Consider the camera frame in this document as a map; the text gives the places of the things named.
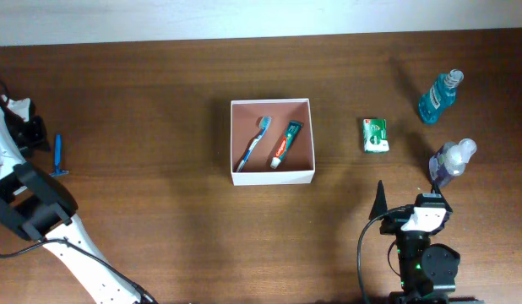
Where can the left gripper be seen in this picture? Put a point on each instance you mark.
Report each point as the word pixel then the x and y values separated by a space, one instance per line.
pixel 41 139

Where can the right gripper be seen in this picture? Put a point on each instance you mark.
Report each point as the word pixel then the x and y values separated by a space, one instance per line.
pixel 394 221

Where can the green white toothpaste tube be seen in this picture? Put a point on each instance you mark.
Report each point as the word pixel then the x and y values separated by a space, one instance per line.
pixel 289 135

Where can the blue white toothbrush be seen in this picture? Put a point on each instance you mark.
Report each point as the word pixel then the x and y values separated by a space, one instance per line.
pixel 263 125

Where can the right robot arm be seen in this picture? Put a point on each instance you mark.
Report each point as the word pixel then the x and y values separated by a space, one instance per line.
pixel 427 271

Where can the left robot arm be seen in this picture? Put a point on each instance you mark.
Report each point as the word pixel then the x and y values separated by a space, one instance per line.
pixel 36 207

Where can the blue disposable razor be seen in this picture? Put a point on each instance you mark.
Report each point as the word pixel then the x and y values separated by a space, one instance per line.
pixel 57 158

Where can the purple foam soap pump bottle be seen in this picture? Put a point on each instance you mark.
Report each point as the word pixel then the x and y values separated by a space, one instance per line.
pixel 450 161

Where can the green Dettol soap bar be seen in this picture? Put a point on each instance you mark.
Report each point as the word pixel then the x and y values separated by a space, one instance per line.
pixel 375 136

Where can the blue mouthwash bottle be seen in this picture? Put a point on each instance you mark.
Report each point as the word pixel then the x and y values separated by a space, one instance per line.
pixel 440 96

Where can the white cardboard box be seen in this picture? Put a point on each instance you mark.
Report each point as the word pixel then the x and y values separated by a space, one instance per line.
pixel 298 166

